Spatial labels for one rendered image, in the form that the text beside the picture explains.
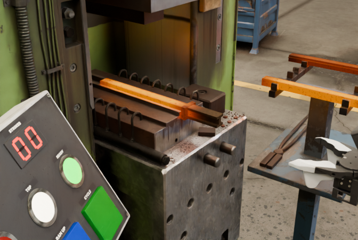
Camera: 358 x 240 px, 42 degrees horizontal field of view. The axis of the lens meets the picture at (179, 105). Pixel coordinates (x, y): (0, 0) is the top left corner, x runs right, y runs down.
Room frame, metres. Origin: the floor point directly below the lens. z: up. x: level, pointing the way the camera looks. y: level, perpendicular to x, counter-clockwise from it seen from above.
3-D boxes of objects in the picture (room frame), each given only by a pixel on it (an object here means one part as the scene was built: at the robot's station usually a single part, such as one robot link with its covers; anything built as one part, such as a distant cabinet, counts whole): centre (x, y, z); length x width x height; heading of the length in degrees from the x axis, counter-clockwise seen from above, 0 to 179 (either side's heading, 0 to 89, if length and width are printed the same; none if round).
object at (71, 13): (1.01, 0.24, 1.24); 0.03 x 0.03 x 0.07; 52
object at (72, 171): (0.66, 0.18, 1.09); 0.05 x 0.03 x 0.04; 142
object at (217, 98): (1.25, -0.07, 0.95); 0.12 x 0.08 x 0.06; 52
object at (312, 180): (0.82, -0.27, 0.97); 0.09 x 0.03 x 0.06; 84
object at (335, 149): (0.91, -0.34, 0.97); 0.09 x 0.03 x 0.06; 20
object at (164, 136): (1.20, 0.16, 0.96); 0.42 x 0.20 x 0.09; 52
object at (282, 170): (1.35, -0.45, 0.71); 0.40 x 0.30 x 0.02; 145
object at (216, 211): (1.25, 0.14, 0.69); 0.56 x 0.38 x 0.45; 52
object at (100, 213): (0.65, 0.13, 1.01); 0.07 x 0.05 x 0.07; 167
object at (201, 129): (1.11, -0.08, 0.92); 0.04 x 0.03 x 0.01; 84
